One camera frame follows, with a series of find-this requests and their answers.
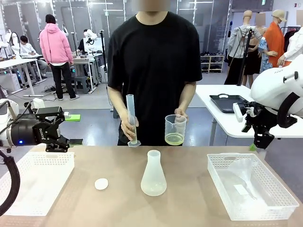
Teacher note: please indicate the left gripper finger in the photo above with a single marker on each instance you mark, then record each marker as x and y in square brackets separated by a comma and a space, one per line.
[60, 144]
[52, 113]

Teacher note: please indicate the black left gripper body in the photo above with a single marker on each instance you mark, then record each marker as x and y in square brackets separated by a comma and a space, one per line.
[26, 132]

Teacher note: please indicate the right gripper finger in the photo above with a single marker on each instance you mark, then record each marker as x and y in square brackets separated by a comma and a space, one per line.
[248, 126]
[264, 138]

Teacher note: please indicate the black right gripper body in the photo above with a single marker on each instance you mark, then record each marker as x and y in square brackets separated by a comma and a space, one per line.
[262, 116]

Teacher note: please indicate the translucent plastic funnel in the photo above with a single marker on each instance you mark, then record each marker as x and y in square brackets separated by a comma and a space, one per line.
[242, 168]

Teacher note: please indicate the white perforated plastic basket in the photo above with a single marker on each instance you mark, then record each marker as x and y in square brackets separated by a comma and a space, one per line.
[35, 184]
[279, 191]

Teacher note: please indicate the round white flask cap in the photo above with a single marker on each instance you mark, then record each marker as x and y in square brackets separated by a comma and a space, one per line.
[101, 184]

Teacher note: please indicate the clear plastic measuring beaker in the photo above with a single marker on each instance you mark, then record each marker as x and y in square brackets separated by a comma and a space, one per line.
[174, 132]

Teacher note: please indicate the clear plastic graduated cylinder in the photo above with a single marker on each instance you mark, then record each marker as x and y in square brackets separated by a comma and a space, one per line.
[131, 106]

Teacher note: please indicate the translucent plastic erlenmeyer flask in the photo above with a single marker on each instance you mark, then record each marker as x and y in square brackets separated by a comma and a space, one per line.
[153, 182]

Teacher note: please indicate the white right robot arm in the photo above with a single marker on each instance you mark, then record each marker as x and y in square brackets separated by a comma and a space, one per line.
[270, 87]

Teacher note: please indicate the person's right forearm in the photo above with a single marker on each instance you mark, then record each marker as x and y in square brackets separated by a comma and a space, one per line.
[117, 101]

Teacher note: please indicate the white lab robot arm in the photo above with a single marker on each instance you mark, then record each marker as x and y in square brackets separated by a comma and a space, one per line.
[13, 40]
[91, 37]

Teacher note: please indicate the person's right hand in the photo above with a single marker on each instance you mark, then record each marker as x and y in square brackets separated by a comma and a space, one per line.
[125, 129]

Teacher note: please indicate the person's left hand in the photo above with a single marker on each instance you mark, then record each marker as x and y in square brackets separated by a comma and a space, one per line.
[181, 111]

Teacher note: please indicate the black plastic tray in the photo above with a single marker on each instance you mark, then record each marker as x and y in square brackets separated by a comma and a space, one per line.
[225, 104]

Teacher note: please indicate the grey plastic step stool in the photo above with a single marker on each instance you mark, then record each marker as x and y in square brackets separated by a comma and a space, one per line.
[81, 84]

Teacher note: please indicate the mannequin in black dress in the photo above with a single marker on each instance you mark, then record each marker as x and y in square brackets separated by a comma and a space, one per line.
[252, 59]

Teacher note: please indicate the clear plastic bag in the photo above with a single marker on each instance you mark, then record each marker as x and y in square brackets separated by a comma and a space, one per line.
[227, 184]

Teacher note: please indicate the blue floral garment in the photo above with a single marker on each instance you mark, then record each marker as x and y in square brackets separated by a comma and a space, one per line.
[264, 56]

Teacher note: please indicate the white workbench desk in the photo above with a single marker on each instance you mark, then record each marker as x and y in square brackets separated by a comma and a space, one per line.
[82, 61]

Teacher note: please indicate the long white desk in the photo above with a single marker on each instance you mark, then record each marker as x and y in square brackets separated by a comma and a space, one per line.
[16, 62]

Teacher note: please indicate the black tripod stand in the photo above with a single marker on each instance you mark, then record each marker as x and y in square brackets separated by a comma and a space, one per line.
[245, 52]

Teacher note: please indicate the person in pink hoodie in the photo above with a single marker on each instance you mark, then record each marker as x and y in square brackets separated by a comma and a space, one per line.
[54, 45]

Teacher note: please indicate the seated person in white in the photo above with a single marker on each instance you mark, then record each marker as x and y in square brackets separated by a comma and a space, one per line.
[26, 47]

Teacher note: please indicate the wooden shoe rack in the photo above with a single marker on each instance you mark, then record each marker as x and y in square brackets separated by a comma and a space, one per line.
[213, 62]

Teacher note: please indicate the mannequin in orange coat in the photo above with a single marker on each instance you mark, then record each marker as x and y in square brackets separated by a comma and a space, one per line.
[275, 42]

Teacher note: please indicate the mannequin in grey jacket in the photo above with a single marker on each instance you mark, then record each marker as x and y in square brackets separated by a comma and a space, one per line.
[239, 42]

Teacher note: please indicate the black pole stand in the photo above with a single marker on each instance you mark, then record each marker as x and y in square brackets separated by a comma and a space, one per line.
[103, 54]

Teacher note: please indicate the mannequin in white jacket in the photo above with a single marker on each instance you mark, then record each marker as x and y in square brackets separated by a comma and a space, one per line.
[296, 45]

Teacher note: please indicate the person in black t-shirt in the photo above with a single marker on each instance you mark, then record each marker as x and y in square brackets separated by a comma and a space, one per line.
[154, 59]

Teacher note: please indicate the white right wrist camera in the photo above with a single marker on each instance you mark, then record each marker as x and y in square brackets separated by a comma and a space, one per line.
[237, 112]

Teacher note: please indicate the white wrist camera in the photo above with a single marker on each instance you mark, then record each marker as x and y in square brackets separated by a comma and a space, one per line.
[237, 112]
[38, 102]

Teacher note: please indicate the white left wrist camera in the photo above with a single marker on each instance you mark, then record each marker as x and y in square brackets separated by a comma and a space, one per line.
[38, 102]

